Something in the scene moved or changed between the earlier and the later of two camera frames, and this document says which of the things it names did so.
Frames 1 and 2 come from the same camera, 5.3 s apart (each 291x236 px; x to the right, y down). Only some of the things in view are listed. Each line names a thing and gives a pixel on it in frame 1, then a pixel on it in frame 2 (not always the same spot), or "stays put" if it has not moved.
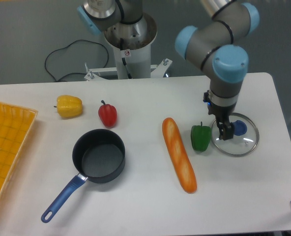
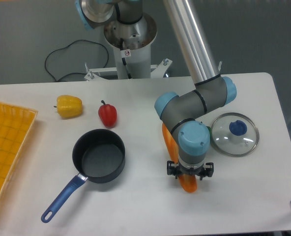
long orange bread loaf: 174,144 stays put
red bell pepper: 108,114 stays put
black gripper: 222,113 -> 206,170
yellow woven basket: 9,127 stays put
